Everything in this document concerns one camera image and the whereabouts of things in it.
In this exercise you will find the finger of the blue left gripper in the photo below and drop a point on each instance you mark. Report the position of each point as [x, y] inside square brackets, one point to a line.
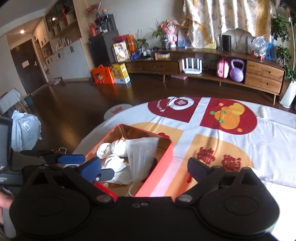
[71, 159]

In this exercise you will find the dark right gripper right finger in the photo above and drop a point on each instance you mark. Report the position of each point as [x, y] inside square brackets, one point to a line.
[204, 174]

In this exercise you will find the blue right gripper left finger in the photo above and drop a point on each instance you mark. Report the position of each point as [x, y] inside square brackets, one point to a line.
[92, 171]

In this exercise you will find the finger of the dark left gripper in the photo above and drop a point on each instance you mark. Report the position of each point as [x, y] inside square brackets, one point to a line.
[40, 153]

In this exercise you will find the person's left hand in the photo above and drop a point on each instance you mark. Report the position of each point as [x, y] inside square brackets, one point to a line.
[5, 203]

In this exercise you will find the white rolled socks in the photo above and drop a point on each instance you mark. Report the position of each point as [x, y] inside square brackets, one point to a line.
[115, 167]

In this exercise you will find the white plastic bag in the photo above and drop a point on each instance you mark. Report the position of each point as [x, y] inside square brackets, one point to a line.
[26, 131]

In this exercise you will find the red metal tin box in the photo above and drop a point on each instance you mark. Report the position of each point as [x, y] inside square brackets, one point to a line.
[163, 156]

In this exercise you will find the printed white red tablecloth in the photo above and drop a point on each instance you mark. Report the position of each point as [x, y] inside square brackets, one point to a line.
[223, 132]

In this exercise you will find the white gauze cloth bag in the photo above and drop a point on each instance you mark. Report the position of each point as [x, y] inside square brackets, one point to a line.
[141, 153]

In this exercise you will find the brown entrance door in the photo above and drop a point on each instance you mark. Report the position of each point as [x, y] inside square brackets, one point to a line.
[27, 66]

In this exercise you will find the orange gift box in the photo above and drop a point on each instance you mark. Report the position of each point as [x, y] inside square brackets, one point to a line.
[102, 75]

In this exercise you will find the yellow carton box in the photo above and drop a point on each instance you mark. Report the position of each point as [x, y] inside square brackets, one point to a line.
[120, 74]

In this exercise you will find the white wifi router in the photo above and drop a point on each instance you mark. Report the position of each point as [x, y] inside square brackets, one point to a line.
[192, 66]

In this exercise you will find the purple kettlebell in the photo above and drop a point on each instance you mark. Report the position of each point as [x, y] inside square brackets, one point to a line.
[236, 74]

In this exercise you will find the pink toy suitcase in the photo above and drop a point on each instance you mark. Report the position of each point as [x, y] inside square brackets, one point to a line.
[222, 69]

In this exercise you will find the white plant pot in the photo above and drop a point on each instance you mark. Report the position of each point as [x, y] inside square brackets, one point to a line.
[289, 95]

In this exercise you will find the long wooden tv cabinet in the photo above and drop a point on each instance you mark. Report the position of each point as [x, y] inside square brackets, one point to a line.
[263, 75]

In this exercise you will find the cereal box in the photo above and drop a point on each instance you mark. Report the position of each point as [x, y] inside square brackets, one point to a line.
[121, 51]

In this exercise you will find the black cabinet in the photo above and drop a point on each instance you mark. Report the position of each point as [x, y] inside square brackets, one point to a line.
[101, 48]

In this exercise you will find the red thermos bottle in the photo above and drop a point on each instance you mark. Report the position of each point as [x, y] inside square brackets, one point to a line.
[92, 28]

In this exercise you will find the black speaker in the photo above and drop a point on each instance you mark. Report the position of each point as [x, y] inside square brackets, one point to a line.
[226, 43]

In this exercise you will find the clear plastic bag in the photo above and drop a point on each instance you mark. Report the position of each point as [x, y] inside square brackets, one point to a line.
[259, 46]

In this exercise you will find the small potted plant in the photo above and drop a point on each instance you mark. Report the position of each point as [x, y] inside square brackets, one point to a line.
[161, 31]

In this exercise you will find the floral yellow curtain cloth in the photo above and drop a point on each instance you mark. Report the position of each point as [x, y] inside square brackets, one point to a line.
[207, 20]

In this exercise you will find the green potted tree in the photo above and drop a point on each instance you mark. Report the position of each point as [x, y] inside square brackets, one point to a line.
[283, 33]

